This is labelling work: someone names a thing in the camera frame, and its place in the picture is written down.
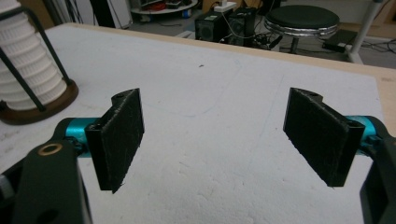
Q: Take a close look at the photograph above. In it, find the white power strip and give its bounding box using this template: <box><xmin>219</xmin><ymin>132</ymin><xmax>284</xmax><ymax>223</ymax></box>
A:
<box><xmin>213</xmin><ymin>0</ymin><xmax>237</xmax><ymax>13</ymax></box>

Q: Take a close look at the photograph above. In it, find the stack of white paper cups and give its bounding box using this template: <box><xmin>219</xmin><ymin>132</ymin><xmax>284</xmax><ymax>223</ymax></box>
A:
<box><xmin>0</xmin><ymin>0</ymin><xmax>68</xmax><ymax>111</ymax></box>

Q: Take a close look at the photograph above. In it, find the wooden table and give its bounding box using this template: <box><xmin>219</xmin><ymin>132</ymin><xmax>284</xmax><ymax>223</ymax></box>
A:
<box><xmin>60</xmin><ymin>21</ymin><xmax>396</xmax><ymax>138</ymax></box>

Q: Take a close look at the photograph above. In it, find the black computer box with fan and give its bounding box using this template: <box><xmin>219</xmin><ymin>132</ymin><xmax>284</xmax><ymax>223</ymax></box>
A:
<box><xmin>194</xmin><ymin>11</ymin><xmax>233</xmax><ymax>43</ymax></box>

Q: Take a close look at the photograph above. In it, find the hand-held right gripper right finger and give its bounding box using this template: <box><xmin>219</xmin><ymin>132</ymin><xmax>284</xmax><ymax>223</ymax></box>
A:
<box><xmin>282</xmin><ymin>87</ymin><xmax>379</xmax><ymax>189</ymax></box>

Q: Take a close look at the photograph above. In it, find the white foam mat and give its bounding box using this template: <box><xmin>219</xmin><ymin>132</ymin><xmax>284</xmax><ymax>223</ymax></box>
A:
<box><xmin>0</xmin><ymin>24</ymin><xmax>386</xmax><ymax>224</ymax></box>

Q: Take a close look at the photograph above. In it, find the round white table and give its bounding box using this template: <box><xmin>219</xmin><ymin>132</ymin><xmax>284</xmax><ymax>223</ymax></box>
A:
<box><xmin>130</xmin><ymin>0</ymin><xmax>199</xmax><ymax>15</ymax></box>

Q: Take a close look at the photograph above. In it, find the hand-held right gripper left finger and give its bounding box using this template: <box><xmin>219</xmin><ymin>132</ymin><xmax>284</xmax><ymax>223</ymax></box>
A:
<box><xmin>64</xmin><ymin>88</ymin><xmax>146</xmax><ymax>194</ymax></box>

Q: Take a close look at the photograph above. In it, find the black round stool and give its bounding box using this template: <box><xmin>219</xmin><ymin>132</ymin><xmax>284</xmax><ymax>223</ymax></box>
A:
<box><xmin>263</xmin><ymin>4</ymin><xmax>341</xmax><ymax>54</ymax></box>

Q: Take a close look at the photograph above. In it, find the flat black device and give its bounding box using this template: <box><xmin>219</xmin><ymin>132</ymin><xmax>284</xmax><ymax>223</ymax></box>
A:
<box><xmin>321</xmin><ymin>29</ymin><xmax>359</xmax><ymax>53</ymax></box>

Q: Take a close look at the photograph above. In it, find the white metal stand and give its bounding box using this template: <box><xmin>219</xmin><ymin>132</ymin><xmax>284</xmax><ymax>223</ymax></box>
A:
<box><xmin>346</xmin><ymin>0</ymin><xmax>385</xmax><ymax>64</ymax></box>

